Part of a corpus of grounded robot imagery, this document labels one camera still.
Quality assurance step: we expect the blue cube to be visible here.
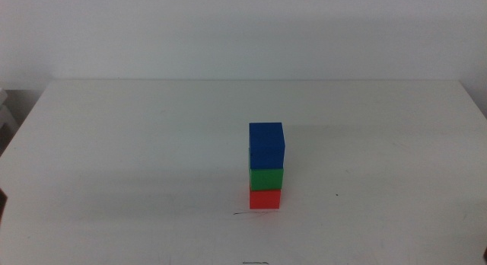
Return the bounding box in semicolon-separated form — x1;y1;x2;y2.
248;122;286;171

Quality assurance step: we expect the green cube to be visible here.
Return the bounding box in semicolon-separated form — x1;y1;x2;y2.
249;165;285;192

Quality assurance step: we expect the red cube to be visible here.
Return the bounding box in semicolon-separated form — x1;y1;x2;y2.
249;187;282;211

